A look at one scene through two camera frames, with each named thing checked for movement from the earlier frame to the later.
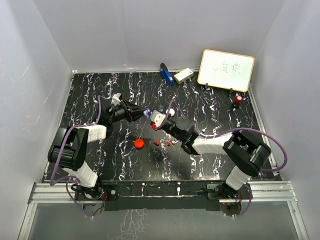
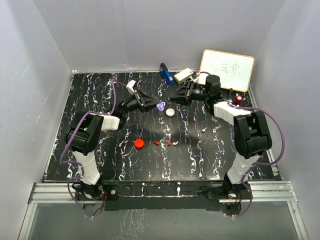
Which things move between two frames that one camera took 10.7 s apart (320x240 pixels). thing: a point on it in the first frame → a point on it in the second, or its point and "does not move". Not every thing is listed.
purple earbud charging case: (147, 113) → (161, 106)
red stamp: (238, 99) does not move
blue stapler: (166, 74) does not move
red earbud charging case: (139, 143) does not move
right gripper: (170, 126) → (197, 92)
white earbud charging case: (171, 111) does not move
